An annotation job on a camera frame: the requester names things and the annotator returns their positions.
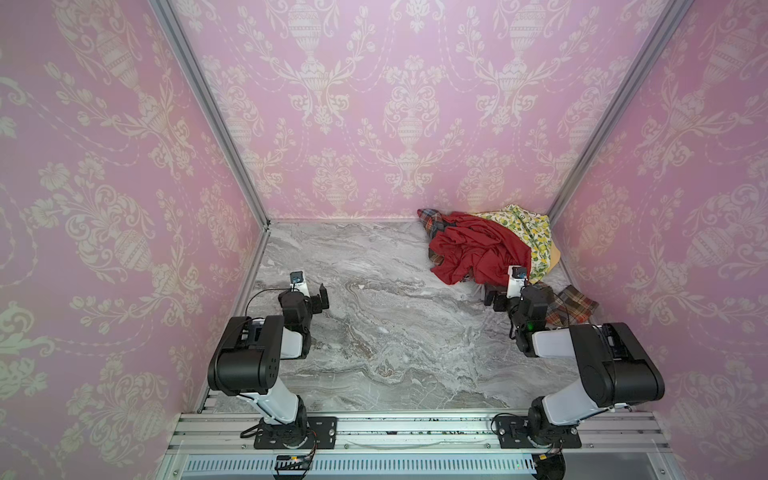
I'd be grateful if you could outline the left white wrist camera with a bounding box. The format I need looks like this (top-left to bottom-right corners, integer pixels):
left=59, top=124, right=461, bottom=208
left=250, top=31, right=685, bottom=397
left=289, top=270, right=310, bottom=297

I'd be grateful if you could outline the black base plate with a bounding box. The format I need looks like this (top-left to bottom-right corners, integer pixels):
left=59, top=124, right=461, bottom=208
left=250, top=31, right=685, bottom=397
left=490, top=413, right=582, bottom=450
left=253, top=416, right=338, bottom=450

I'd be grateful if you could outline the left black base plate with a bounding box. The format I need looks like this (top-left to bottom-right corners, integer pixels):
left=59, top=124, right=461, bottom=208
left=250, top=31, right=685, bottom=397
left=253, top=416, right=338, bottom=450

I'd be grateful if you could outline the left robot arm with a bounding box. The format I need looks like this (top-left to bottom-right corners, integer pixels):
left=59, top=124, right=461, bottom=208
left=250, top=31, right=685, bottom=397
left=207, top=284, right=337, bottom=450

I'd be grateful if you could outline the right aluminium corner post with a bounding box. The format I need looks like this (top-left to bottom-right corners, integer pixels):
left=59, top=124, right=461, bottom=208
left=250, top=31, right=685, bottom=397
left=547, top=0, right=694, bottom=225

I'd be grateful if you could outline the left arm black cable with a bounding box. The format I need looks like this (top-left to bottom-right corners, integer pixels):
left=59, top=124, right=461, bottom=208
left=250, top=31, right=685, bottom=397
left=243, top=286, right=289, bottom=318

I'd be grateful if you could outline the lemon print cloth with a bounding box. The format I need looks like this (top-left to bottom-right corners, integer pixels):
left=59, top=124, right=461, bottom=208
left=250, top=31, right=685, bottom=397
left=476, top=204, right=556, bottom=283

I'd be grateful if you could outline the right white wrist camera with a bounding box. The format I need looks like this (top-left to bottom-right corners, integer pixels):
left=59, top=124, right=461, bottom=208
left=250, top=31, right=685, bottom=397
left=506, top=265, right=528, bottom=299

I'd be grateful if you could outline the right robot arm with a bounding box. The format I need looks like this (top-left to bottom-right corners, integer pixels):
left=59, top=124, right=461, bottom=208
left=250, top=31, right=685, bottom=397
left=483, top=285, right=665, bottom=452

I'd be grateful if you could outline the plaid flannel cloth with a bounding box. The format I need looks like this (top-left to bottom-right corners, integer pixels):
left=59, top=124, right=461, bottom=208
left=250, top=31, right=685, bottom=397
left=417, top=208, right=600, bottom=329

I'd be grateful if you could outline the aluminium front rail frame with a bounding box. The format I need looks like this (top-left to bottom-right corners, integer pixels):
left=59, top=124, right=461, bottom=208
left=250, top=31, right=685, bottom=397
left=156, top=410, right=684, bottom=479

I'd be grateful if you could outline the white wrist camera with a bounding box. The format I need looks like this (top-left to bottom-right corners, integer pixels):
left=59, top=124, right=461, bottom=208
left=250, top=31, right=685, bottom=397
left=289, top=270, right=310, bottom=297
left=506, top=265, right=528, bottom=299

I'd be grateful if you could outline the perforated metal vent strip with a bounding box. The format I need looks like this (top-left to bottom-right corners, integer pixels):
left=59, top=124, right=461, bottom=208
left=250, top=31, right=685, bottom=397
left=181, top=453, right=536, bottom=478

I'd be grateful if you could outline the red cloth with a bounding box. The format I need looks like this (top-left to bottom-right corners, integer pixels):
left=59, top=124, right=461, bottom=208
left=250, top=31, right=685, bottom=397
left=429, top=212, right=532, bottom=286

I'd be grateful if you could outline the aluminium corner post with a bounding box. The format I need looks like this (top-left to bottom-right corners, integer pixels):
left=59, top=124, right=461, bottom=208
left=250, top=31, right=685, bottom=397
left=547, top=0, right=694, bottom=225
left=149, top=0, right=270, bottom=231

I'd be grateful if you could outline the left aluminium corner post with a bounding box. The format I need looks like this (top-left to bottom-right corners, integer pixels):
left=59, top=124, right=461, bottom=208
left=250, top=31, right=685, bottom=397
left=149, top=0, right=270, bottom=231

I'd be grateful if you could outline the tan cloth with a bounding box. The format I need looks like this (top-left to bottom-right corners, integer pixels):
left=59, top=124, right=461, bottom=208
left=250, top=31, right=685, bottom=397
left=550, top=240, right=562, bottom=269

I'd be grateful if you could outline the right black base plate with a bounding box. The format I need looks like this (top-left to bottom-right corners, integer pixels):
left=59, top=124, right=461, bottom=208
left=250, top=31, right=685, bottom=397
left=490, top=413, right=582, bottom=450

